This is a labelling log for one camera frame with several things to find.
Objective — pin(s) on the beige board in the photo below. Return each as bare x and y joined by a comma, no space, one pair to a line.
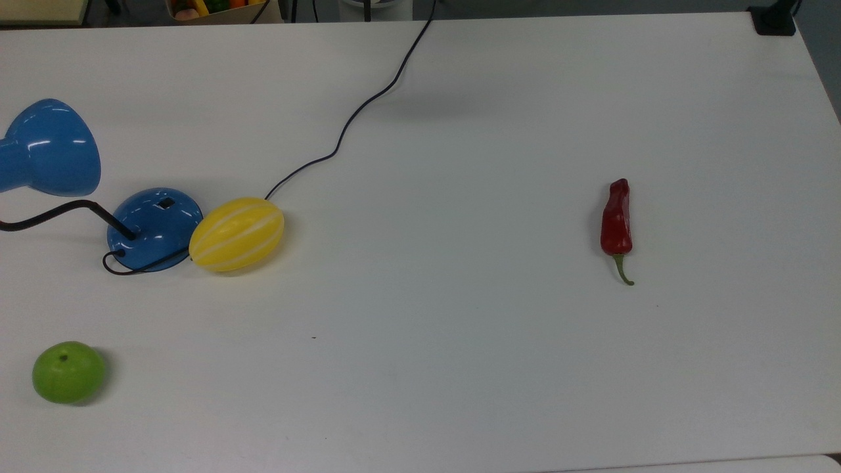
39,10

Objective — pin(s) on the yellow striped toy melon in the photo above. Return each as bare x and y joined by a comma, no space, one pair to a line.
236,234

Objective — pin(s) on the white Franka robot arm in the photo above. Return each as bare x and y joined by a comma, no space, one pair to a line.
378,10

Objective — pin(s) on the green toy apple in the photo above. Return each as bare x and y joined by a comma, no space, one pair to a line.
68,373

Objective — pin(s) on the red toy chili pepper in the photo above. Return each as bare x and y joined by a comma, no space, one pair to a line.
616,223

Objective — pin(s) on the cardboard box of toys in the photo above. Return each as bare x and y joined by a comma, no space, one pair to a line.
217,9

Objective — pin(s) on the blue desk lamp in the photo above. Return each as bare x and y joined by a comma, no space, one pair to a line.
158,230

